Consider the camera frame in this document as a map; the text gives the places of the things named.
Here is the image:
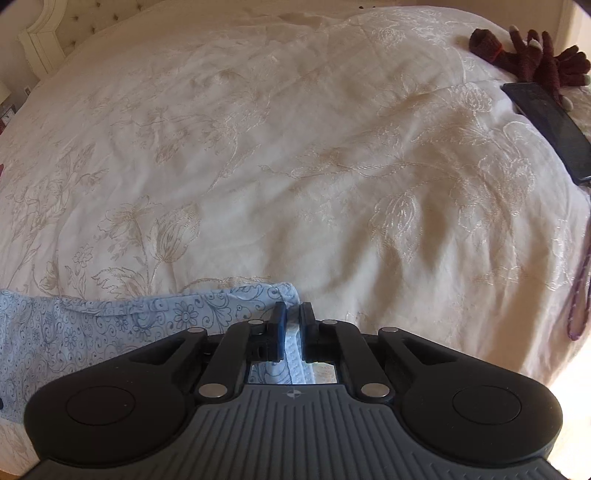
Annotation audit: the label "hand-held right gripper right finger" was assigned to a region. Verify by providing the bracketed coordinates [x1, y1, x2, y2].
[299, 302, 462, 400]

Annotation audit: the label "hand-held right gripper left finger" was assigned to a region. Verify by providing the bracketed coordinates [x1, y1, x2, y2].
[127, 302, 289, 400]

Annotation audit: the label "light blue floral pants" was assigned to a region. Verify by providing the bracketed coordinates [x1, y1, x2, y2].
[0, 281, 319, 424]

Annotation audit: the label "cream embroidered bedspread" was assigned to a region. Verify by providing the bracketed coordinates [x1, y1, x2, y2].
[0, 4, 591, 462]

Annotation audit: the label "black smartphone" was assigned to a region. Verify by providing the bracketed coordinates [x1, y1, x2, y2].
[502, 82, 591, 186]

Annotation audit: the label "maroon knit glove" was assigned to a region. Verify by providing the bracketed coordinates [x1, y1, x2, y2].
[538, 45, 591, 110]
[469, 25, 557, 80]

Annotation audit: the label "cream tufted headboard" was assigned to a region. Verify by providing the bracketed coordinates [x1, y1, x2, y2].
[17, 0, 278, 77]

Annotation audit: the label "purple cord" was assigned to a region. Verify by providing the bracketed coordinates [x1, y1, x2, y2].
[567, 249, 591, 342]

